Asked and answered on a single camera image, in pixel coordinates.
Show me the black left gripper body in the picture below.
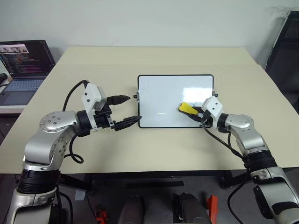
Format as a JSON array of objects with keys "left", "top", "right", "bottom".
[{"left": 94, "top": 104, "right": 117, "bottom": 131}]

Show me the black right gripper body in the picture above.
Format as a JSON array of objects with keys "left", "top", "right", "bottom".
[{"left": 199, "top": 110, "right": 214, "bottom": 128}]

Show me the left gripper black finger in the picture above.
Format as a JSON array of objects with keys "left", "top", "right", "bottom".
[
  {"left": 114, "top": 116, "right": 142, "bottom": 131},
  {"left": 107, "top": 95, "right": 131, "bottom": 106}
]

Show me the yellow whiteboard eraser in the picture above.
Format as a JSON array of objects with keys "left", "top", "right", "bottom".
[{"left": 178, "top": 102, "right": 199, "bottom": 116}]

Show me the black-framed small whiteboard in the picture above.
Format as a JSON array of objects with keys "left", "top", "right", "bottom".
[{"left": 133, "top": 74, "right": 219, "bottom": 129}]

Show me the grey tape patch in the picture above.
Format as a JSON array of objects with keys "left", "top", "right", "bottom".
[{"left": 75, "top": 189, "right": 86, "bottom": 202}]

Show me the orange plastic clamp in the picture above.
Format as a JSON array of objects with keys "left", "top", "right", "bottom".
[
  {"left": 206, "top": 195, "right": 219, "bottom": 220},
  {"left": 95, "top": 210, "right": 107, "bottom": 224}
]

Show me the dark rounded shape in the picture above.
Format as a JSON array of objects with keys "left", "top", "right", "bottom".
[
  {"left": 173, "top": 192, "right": 211, "bottom": 224},
  {"left": 117, "top": 195, "right": 147, "bottom": 224}
]

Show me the open laptop with blue keyboard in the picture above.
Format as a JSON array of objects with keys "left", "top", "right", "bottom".
[{"left": 0, "top": 40, "right": 57, "bottom": 107}]

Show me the black office chair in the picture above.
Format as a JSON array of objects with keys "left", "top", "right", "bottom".
[{"left": 264, "top": 10, "right": 299, "bottom": 107}]

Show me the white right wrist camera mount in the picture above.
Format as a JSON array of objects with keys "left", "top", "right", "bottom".
[{"left": 201, "top": 96, "right": 224, "bottom": 119}]

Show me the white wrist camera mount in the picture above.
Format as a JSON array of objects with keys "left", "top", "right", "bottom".
[
  {"left": 201, "top": 96, "right": 224, "bottom": 119},
  {"left": 81, "top": 83, "right": 107, "bottom": 130}
]

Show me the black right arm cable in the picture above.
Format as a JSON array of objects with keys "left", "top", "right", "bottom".
[{"left": 200, "top": 111, "right": 252, "bottom": 221}]

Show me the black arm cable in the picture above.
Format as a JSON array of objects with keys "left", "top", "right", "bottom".
[
  {"left": 62, "top": 80, "right": 91, "bottom": 164},
  {"left": 200, "top": 111, "right": 252, "bottom": 221}
]

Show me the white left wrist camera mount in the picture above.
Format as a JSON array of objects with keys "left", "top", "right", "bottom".
[{"left": 81, "top": 83, "right": 107, "bottom": 130}]

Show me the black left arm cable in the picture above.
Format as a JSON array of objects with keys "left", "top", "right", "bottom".
[{"left": 62, "top": 80, "right": 91, "bottom": 164}]

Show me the black table frame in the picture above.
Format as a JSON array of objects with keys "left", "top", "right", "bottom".
[{"left": 58, "top": 169, "right": 246, "bottom": 190}]

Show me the black floor cable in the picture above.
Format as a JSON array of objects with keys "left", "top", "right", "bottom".
[{"left": 56, "top": 186, "right": 76, "bottom": 224}]

